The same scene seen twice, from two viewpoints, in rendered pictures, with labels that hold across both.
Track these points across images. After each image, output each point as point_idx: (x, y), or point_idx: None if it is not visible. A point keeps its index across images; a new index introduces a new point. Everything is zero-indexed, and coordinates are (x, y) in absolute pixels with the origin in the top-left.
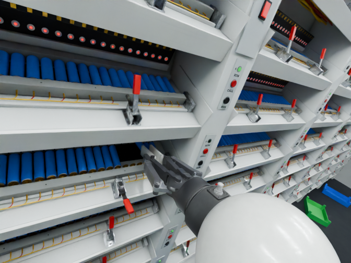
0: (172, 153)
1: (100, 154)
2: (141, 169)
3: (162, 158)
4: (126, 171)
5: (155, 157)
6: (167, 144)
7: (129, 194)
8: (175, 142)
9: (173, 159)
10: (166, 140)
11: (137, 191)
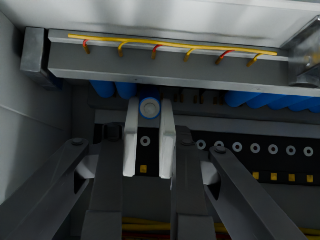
0: (33, 93)
1: (284, 104)
2: (195, 81)
3: (125, 162)
4: (254, 87)
5: (163, 173)
6: (47, 101)
7: (297, 14)
8: (30, 141)
9: (83, 188)
10: (52, 109)
11: (253, 12)
